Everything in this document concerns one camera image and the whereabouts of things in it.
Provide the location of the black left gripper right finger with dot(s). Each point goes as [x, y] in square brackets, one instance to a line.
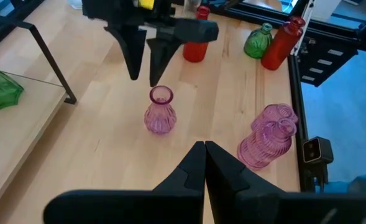
[248, 205]

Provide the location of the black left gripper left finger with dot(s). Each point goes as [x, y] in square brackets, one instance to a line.
[170, 205]

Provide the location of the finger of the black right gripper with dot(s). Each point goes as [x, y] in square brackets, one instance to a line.
[159, 56]
[131, 49]

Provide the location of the ribbed red glass vase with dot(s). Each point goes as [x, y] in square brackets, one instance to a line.
[195, 53]

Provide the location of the tall pink ribbed vase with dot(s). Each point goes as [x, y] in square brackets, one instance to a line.
[272, 112]
[263, 149]

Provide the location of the small clear glass vase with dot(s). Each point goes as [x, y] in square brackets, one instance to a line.
[191, 7]

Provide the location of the bulbous pink ribbed vase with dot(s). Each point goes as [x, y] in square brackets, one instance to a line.
[160, 118]

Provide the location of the bulbous green glass vase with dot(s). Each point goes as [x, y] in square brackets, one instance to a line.
[257, 43]

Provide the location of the tapered red glass bottle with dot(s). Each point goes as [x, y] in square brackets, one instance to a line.
[279, 49]

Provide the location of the black table-level camera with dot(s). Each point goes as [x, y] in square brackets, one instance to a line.
[317, 151]

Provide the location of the wooden shelf with black frame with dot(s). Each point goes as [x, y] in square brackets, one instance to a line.
[15, 140]

